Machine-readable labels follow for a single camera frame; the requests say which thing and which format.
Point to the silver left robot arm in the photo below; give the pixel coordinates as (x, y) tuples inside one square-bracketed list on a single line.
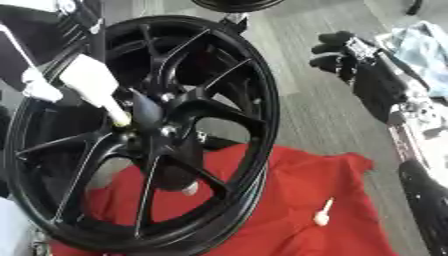
[(29, 4)]

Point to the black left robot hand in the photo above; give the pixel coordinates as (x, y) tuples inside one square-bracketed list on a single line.
[(35, 40)]

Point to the silver and black right robot arm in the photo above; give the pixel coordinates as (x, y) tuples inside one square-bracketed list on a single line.
[(426, 196)]

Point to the black spoked wheel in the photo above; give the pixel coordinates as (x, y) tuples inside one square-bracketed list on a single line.
[(242, 100)]

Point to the pale blue cloth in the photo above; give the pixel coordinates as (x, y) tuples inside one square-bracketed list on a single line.
[(423, 50)]

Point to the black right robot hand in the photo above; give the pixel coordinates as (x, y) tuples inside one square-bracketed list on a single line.
[(376, 86)]

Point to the black chair leg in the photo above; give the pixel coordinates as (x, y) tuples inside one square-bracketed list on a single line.
[(414, 7)]

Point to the black round wheel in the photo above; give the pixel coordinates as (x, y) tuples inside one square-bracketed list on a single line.
[(236, 5)]

